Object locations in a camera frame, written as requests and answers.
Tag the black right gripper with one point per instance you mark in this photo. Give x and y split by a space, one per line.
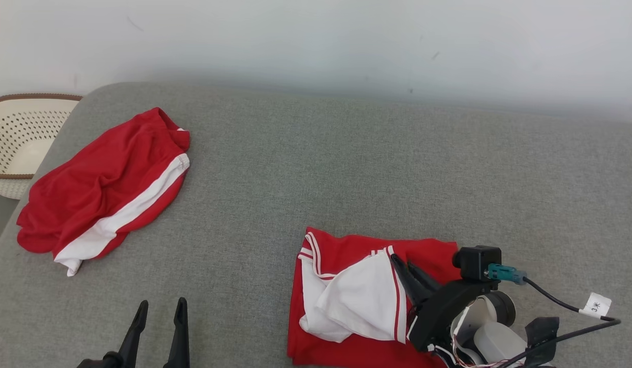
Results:
438 312

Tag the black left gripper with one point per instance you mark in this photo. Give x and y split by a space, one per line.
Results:
103 362

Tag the red basketball jersey number 23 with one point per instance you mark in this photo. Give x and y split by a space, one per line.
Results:
346 245

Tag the red shorts with white stripe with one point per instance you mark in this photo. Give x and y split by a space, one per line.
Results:
101 184

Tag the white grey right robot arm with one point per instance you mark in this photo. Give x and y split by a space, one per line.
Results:
494 340

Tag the cream perforated laundry basket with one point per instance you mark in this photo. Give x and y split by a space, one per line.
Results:
24 133

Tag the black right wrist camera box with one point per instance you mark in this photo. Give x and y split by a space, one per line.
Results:
476 261

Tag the teal right camera connector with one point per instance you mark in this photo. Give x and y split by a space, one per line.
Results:
505 273

